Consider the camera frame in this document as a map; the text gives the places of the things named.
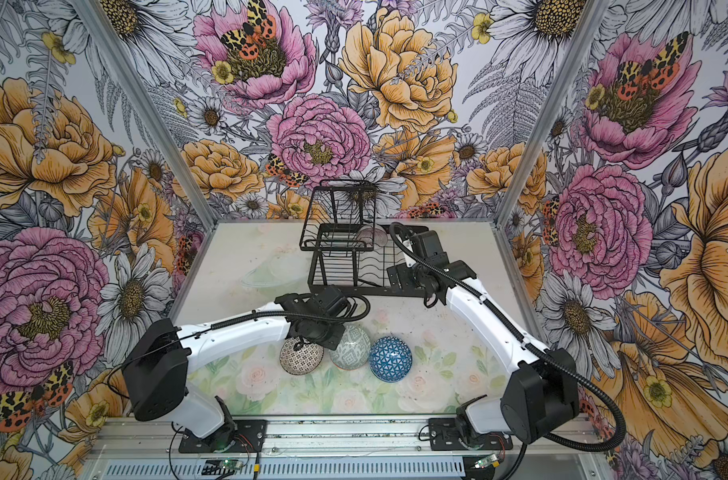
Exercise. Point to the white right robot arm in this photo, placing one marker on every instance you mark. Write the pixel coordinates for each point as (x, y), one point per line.
(538, 397)

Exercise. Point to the brown lattice pattern bowl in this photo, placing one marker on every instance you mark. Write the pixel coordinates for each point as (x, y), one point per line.
(298, 358)

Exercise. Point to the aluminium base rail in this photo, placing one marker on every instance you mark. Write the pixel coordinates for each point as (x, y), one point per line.
(343, 436)

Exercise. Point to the purple striped bowl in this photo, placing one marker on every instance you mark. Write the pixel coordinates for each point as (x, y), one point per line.
(371, 237)

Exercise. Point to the white slotted cable duct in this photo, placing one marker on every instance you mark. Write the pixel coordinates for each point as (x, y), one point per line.
(440, 467)

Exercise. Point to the green patterned bowl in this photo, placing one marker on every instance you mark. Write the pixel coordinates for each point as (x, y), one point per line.
(353, 351)

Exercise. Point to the black wire dish rack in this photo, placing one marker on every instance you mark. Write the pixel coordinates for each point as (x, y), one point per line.
(350, 245)

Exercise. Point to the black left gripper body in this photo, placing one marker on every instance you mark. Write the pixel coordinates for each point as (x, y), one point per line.
(326, 335)

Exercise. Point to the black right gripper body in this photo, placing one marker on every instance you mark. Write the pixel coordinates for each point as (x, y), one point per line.
(411, 277)

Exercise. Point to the blue triangle pattern bowl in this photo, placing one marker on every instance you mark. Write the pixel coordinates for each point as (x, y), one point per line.
(391, 359)

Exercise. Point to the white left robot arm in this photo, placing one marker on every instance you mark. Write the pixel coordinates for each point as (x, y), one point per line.
(156, 371)

